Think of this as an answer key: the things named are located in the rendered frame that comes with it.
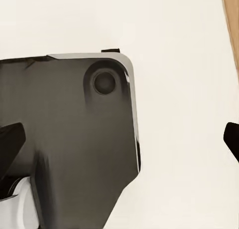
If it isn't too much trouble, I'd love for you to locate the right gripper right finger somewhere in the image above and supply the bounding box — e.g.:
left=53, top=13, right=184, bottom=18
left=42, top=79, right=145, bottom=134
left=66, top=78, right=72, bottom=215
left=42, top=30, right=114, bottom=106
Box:
left=223, top=122, right=239, bottom=161

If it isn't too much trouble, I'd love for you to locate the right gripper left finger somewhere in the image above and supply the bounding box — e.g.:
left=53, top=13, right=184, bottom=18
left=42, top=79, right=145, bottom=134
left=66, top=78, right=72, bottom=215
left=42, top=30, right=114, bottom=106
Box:
left=0, top=122, right=26, bottom=182

